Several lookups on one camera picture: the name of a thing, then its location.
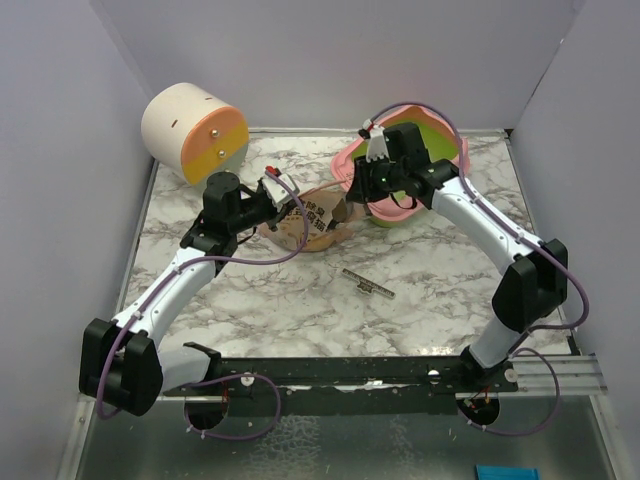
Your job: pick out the pink green litter box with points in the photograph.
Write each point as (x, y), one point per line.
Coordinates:
(439, 140)

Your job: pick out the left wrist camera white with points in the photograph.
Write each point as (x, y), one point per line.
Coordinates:
(280, 187)

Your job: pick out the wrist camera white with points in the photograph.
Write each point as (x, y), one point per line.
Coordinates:
(373, 135)
(280, 187)

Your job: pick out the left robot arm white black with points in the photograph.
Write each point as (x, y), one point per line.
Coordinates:
(121, 367)

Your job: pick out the blue object at bottom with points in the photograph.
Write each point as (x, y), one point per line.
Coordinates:
(485, 472)

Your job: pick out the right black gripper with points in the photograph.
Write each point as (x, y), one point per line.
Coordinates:
(362, 190)

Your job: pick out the cream orange cylinder container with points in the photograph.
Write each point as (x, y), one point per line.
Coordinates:
(194, 133)

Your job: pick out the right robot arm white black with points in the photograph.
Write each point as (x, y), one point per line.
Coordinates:
(533, 283)

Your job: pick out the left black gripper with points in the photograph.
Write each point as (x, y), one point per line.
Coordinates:
(278, 216)

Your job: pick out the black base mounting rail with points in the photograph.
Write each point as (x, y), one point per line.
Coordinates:
(324, 386)

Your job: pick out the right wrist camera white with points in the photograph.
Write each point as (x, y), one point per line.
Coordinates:
(373, 135)

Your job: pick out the beige cat litter bag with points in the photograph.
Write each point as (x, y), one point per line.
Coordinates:
(329, 216)

